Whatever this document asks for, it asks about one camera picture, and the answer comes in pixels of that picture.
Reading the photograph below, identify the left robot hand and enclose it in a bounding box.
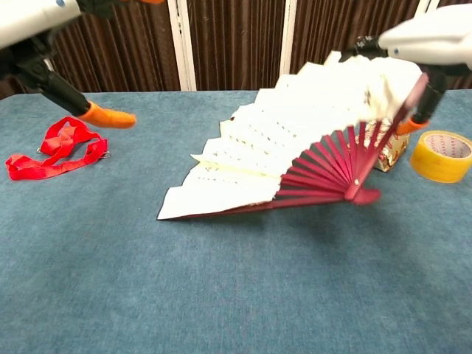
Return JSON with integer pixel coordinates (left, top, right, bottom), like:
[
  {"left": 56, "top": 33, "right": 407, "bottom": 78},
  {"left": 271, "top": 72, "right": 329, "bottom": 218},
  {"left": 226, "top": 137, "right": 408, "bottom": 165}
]
[{"left": 0, "top": 0, "right": 167, "bottom": 130}]

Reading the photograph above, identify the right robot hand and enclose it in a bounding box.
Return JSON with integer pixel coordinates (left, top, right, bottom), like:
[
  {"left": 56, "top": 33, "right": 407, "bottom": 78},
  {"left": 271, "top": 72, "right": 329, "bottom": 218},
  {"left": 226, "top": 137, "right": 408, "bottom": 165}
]
[{"left": 341, "top": 3, "right": 472, "bottom": 136}]

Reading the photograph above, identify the red-ribbed paper folding fan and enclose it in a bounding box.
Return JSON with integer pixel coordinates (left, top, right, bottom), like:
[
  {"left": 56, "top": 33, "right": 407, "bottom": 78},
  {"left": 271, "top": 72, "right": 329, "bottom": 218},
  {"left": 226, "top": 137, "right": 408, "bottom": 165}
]
[{"left": 156, "top": 49, "right": 431, "bottom": 222}]

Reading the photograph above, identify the red fabric ribbon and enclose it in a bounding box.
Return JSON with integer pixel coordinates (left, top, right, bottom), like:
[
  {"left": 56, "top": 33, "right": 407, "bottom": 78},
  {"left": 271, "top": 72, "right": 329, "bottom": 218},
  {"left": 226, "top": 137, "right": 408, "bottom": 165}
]
[{"left": 4, "top": 116, "right": 111, "bottom": 181}]

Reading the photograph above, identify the gold foil wrapped package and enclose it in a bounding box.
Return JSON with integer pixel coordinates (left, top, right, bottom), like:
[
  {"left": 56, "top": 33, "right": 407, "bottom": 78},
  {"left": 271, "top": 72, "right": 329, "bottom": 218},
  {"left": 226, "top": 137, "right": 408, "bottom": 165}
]
[{"left": 353, "top": 123, "right": 412, "bottom": 173}]

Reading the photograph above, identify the yellow adhesive tape roll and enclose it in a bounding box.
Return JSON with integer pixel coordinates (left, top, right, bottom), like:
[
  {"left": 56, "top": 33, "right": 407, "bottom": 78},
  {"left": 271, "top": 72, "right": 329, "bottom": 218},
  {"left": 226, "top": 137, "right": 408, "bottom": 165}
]
[{"left": 409, "top": 129, "right": 472, "bottom": 184}]

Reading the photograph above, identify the dark brown pleated curtain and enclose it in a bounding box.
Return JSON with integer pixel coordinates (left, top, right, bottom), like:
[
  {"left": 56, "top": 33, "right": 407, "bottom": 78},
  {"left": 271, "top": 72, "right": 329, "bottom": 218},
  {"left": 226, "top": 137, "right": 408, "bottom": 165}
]
[{"left": 0, "top": 0, "right": 472, "bottom": 100}]

